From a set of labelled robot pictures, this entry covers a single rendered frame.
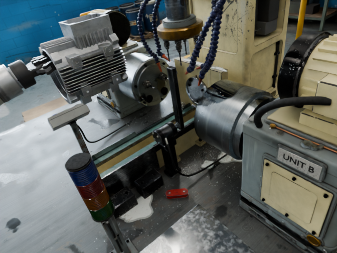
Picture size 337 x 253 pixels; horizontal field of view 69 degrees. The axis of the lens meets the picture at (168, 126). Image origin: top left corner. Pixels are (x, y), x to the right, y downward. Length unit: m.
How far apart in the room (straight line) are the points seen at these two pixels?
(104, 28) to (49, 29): 5.73
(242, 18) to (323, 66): 0.50
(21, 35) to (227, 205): 5.94
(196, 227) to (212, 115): 0.35
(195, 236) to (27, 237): 0.64
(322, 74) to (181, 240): 0.54
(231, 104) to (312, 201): 0.34
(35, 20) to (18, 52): 0.79
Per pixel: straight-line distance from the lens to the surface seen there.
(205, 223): 0.77
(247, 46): 1.08
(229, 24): 1.11
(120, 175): 0.98
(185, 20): 0.97
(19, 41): 6.43
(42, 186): 1.27
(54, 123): 1.13
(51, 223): 1.10
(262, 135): 0.68
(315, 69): 0.61
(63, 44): 0.78
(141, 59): 1.24
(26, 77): 0.78
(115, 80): 0.79
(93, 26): 0.79
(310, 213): 0.74
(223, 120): 0.80
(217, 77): 1.05
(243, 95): 0.82
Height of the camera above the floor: 1.56
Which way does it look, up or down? 35 degrees down
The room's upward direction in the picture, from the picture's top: 11 degrees counter-clockwise
